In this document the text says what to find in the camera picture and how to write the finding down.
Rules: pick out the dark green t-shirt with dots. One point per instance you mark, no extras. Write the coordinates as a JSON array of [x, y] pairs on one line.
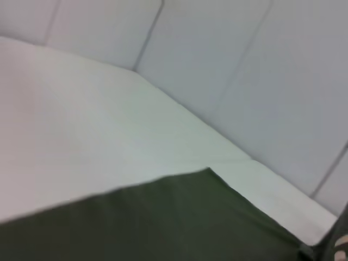
[[149, 217]]

